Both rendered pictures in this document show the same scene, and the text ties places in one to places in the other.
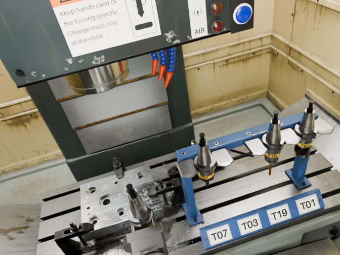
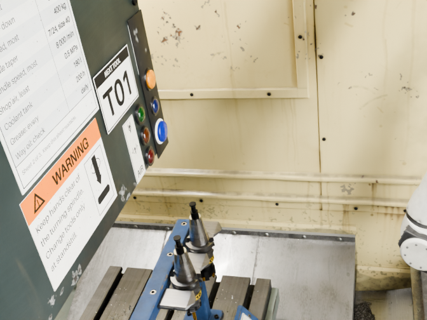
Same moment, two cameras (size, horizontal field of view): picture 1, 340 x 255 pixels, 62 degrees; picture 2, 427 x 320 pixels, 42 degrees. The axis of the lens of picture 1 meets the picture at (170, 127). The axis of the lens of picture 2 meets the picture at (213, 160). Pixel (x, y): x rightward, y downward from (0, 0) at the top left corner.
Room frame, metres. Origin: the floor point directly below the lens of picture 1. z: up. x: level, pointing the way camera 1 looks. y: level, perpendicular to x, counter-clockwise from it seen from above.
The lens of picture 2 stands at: (0.13, 0.41, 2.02)
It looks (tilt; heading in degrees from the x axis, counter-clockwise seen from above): 32 degrees down; 297
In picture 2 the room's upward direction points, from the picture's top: 9 degrees counter-clockwise
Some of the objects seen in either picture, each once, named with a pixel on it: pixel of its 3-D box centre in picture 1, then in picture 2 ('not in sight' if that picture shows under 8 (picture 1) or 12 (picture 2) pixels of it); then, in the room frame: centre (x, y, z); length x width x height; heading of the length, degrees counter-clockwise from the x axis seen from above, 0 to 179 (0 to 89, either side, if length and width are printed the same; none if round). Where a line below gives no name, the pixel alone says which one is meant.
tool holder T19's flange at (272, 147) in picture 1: (272, 141); (186, 279); (0.60, -0.30, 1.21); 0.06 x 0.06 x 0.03
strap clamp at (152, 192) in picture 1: (165, 192); not in sight; (0.68, 0.07, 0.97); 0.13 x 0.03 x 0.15; 98
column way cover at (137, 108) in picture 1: (116, 99); not in sight; (1.11, 0.21, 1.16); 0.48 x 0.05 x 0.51; 98
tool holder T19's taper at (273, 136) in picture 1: (273, 130); (182, 263); (0.60, -0.30, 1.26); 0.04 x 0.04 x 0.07
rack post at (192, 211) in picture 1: (187, 189); not in sight; (0.62, -0.02, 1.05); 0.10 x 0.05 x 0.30; 8
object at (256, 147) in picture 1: (256, 146); (178, 299); (0.59, -0.24, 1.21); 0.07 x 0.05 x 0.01; 8
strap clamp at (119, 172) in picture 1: (119, 169); not in sight; (0.85, 0.25, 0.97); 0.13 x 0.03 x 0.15; 8
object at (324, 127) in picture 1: (321, 126); (206, 228); (0.62, -0.46, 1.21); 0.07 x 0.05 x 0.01; 8
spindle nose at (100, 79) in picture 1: (92, 57); not in sight; (0.67, 0.15, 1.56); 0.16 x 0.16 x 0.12
